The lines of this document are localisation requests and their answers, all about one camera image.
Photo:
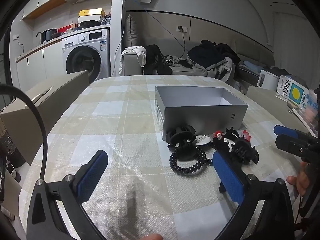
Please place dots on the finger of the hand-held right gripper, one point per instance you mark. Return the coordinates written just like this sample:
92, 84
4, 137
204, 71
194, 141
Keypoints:
287, 142
283, 130

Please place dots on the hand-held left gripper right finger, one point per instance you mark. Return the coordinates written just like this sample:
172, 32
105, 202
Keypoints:
230, 177

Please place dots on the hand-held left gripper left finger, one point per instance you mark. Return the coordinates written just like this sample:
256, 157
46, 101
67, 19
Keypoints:
92, 175

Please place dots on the red and white round badge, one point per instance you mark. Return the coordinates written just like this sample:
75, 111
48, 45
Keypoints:
246, 134

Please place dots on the large black hair claw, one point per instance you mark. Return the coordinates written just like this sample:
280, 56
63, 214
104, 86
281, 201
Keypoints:
180, 133

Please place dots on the grey cardboard box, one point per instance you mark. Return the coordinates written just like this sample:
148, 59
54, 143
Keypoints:
200, 115

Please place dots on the person's right hand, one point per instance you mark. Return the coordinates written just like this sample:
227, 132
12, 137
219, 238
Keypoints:
298, 180

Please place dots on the person's left hand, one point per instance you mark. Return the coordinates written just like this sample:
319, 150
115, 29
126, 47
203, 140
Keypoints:
151, 237

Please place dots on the clear plastic packet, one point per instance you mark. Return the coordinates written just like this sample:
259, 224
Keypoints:
310, 112

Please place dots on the white and blue carton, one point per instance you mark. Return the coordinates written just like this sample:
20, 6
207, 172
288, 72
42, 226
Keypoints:
292, 90

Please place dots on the red flower hair clip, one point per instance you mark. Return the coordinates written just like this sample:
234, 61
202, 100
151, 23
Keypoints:
219, 135

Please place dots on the white electric kettle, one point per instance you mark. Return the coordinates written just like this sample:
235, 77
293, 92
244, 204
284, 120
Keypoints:
268, 81

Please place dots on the checked tablecloth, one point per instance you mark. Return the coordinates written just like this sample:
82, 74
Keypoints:
112, 120

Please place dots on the light blue cloth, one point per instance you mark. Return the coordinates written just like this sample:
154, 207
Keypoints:
251, 67

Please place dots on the brown cardboard box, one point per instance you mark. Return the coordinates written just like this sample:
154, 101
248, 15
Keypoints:
37, 110

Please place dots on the dark woven basket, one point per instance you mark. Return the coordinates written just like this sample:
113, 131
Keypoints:
8, 145

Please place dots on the pile of dark clothes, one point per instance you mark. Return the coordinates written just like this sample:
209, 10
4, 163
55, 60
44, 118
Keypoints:
210, 55

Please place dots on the white washing machine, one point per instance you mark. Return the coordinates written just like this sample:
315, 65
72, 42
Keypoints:
85, 55

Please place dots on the grey sofa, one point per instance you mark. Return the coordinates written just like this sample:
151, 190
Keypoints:
180, 67

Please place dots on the white kitchen cabinet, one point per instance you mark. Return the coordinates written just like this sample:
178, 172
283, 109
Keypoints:
37, 65

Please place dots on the white garment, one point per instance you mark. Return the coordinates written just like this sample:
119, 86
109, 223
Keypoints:
138, 53

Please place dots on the black garment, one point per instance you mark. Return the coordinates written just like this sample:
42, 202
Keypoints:
155, 57

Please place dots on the black pot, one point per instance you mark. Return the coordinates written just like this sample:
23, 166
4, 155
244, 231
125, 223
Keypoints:
49, 34

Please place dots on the red basket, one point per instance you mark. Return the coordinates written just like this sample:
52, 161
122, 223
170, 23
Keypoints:
66, 28

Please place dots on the yellow box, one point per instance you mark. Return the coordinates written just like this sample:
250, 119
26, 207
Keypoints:
90, 12

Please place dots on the white wall socket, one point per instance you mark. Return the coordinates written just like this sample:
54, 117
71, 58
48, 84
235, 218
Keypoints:
182, 28

